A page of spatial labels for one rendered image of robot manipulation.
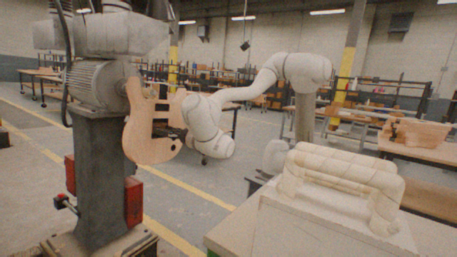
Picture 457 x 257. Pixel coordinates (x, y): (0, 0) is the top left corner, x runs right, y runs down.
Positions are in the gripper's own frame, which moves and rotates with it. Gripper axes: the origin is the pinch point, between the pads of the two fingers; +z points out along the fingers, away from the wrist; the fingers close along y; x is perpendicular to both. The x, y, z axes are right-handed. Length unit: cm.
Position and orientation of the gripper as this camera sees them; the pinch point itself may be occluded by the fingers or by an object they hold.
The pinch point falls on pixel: (161, 128)
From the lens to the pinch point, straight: 111.2
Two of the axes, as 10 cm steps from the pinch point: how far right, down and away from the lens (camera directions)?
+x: 1.4, -9.8, -1.4
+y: 5.5, -0.4, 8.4
